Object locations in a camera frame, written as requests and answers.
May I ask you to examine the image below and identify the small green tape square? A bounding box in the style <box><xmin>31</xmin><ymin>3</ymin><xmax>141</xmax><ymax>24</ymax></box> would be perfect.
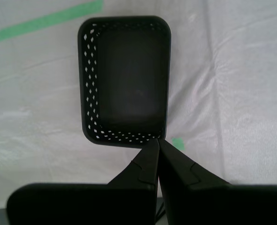
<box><xmin>171</xmin><ymin>137</ymin><xmax>185</xmax><ymax>151</ymax></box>

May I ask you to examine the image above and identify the black perforated plastic basket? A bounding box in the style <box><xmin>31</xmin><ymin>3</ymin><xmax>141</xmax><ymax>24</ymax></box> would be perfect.
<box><xmin>77</xmin><ymin>15</ymin><xmax>172</xmax><ymax>149</ymax></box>

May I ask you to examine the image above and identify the long green tape strip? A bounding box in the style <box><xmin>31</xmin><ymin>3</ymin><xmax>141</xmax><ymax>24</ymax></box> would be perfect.
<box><xmin>0</xmin><ymin>0</ymin><xmax>104</xmax><ymax>45</ymax></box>

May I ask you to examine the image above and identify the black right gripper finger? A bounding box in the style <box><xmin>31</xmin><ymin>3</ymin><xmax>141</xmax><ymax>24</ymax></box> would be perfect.
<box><xmin>158</xmin><ymin>138</ymin><xmax>277</xmax><ymax>225</ymax></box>
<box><xmin>6</xmin><ymin>137</ymin><xmax>160</xmax><ymax>225</ymax></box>

